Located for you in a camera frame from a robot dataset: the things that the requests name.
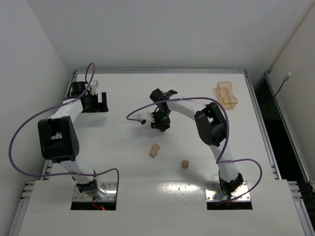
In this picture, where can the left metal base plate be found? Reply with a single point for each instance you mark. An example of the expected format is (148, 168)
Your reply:
(106, 194)

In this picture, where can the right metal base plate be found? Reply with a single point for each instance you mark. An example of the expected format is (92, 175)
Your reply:
(214, 193)

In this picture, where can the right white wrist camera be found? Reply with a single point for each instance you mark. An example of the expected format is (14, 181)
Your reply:
(146, 116)

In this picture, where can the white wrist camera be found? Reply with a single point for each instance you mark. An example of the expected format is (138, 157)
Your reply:
(92, 87)
(146, 116)

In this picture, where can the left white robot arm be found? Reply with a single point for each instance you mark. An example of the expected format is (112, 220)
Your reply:
(59, 142)

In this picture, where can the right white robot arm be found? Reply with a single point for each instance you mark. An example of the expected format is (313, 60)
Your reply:
(212, 130)

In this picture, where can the metal base plate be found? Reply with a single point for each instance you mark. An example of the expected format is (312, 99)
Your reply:
(106, 194)
(214, 193)

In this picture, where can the translucent orange plastic holder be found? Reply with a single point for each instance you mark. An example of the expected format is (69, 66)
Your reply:
(225, 95)

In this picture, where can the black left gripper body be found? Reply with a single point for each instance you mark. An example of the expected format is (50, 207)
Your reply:
(97, 108)

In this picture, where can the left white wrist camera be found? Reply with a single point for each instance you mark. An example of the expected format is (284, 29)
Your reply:
(92, 87)

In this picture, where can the lone wooden cube block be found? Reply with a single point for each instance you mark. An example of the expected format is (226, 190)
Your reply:
(185, 164)

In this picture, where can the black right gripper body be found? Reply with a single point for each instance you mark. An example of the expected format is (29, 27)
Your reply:
(161, 125)

